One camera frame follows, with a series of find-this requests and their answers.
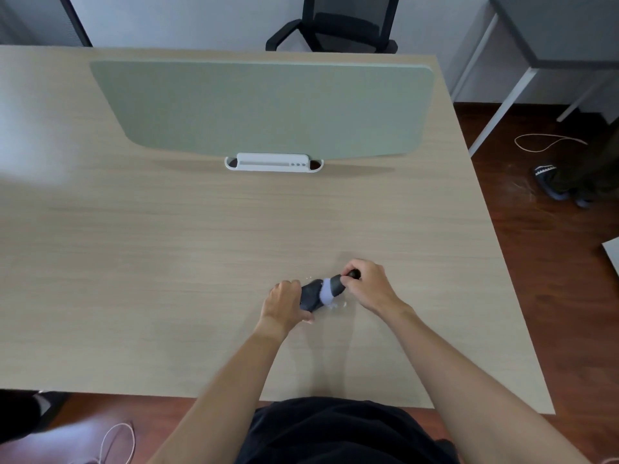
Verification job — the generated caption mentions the person's left hand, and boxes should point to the person's left hand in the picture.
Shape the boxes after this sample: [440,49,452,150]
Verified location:
[255,280,315,343]

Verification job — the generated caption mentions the person's right hand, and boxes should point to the person's right hand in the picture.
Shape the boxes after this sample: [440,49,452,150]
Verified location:
[340,258,416,320]

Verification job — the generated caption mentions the black computer mouse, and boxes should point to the black computer mouse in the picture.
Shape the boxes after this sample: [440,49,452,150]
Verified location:
[299,278,326,313]

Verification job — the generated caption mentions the black brush with white bristles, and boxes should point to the black brush with white bristles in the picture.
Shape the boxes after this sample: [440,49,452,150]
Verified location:
[319,268,362,306]

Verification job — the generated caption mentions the person's right forearm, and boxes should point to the person's right forearm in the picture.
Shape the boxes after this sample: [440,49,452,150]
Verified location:
[384,306,591,464]

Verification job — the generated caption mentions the person's left forearm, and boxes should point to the person's left forearm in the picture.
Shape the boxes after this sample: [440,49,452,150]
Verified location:
[147,327,290,464]

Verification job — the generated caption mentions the person's black shorts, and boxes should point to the person's black shorts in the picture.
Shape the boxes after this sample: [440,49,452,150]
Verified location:
[247,396,460,464]

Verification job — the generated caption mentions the green desk divider panel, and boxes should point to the green desk divider panel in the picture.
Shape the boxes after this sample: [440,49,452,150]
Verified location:
[90,60,436,161]

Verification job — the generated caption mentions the black slipper with white stripes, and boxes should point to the black slipper with white stripes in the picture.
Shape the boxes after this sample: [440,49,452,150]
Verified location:
[533,164,569,202]

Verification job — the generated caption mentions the white board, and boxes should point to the white board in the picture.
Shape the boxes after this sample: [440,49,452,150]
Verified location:
[602,236,619,277]

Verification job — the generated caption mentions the black mesh office chair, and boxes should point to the black mesh office chair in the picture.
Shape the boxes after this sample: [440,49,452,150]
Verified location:
[264,0,401,54]

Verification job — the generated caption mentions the black object on floor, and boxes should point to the black object on floor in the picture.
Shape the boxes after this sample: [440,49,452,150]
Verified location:
[0,389,70,445]

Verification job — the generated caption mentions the grey table with white legs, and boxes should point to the grey table with white legs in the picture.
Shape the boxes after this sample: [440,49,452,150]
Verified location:
[449,0,619,158]

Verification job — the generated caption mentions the black framed mesh panel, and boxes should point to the black framed mesh panel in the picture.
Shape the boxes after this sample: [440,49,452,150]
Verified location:
[0,0,93,48]

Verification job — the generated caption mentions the white divider bracket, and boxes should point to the white divider bracket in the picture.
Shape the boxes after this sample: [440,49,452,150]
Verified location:
[224,153,324,174]

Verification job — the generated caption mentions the white cable with adapter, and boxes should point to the white cable with adapter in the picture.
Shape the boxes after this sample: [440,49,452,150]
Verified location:
[72,421,136,464]

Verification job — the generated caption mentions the white floor cable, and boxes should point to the white floor cable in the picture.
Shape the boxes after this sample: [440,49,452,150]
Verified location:
[514,133,589,153]

